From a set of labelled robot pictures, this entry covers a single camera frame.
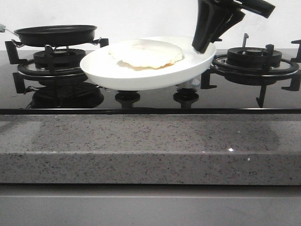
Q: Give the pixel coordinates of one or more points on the black right pan support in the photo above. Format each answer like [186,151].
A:
[268,75]

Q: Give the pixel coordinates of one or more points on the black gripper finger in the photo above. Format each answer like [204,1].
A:
[214,19]
[234,18]

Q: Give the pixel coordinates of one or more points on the black left gas burner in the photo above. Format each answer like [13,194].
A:
[61,58]

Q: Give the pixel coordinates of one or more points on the black left pan support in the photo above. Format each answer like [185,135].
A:
[14,56]

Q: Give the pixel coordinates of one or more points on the silver right stove knob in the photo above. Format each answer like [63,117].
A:
[191,84]

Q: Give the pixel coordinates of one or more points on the black pan support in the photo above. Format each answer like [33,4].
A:
[14,56]
[268,75]

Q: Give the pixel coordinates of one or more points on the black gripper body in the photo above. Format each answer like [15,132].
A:
[259,7]

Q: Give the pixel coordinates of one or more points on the grey cabinet drawer front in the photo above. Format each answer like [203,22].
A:
[32,205]

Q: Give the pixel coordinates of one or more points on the fried egg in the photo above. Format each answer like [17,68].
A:
[146,53]

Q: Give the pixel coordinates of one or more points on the black frying pan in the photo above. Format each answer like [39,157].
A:
[56,35]

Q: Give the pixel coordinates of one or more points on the black right gas burner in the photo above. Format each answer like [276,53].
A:
[252,57]

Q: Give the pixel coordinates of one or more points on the black gas burner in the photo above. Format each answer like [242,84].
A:
[252,57]
[61,58]

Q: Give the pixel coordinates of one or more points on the white plate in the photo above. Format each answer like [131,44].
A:
[110,73]

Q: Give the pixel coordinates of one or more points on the black glass cooktop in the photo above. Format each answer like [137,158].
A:
[216,95]

